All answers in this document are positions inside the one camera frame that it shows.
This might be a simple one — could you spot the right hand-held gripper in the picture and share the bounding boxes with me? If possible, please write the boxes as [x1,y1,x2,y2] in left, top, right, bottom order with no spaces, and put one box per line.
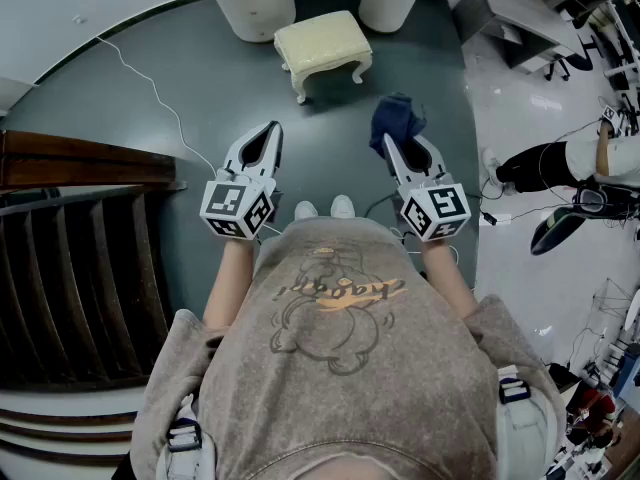
[383,135,472,243]

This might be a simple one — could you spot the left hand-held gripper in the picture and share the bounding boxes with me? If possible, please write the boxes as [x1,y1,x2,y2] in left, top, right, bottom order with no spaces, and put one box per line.
[199,121,284,242]

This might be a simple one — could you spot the dark blue cloth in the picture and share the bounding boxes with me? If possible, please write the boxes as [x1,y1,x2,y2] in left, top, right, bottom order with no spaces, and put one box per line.
[368,92,429,162]

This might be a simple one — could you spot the cream upholstered footstool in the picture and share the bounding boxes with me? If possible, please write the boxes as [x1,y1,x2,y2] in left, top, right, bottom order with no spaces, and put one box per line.
[273,10,374,105]

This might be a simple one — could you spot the person's left forearm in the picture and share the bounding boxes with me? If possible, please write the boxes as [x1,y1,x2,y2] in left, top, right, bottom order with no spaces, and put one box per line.
[202,237,259,329]

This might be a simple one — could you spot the person's right forearm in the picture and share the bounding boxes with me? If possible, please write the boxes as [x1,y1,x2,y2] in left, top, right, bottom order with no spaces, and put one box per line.
[417,240,479,319]

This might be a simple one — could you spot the white curved desk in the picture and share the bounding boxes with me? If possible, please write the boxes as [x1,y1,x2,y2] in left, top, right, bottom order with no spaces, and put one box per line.
[173,0,432,45]

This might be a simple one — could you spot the person's right white shoe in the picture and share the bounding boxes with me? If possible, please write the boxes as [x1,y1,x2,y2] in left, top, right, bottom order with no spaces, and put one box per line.
[330,194,356,219]

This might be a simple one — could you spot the black office chair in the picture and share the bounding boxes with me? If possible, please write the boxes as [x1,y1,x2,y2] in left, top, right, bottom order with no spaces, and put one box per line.
[543,30,601,83]

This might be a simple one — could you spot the grey desk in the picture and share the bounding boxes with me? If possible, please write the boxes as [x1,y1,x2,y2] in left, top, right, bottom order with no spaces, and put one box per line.
[452,0,591,75]

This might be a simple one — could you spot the dark wooden chair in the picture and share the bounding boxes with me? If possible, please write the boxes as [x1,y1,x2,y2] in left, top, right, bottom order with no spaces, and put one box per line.
[0,130,189,464]

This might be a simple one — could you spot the person's grey-brown printed shirt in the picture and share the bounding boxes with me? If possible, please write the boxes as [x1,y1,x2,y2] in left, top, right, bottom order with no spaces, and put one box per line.
[130,215,566,480]

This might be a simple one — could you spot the white floor cable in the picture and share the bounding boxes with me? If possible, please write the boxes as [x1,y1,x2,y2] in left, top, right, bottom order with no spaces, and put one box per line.
[95,35,221,177]

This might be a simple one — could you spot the white harness strap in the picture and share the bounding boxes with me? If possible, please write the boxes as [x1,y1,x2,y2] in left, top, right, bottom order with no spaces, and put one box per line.
[157,392,216,480]
[497,367,561,480]

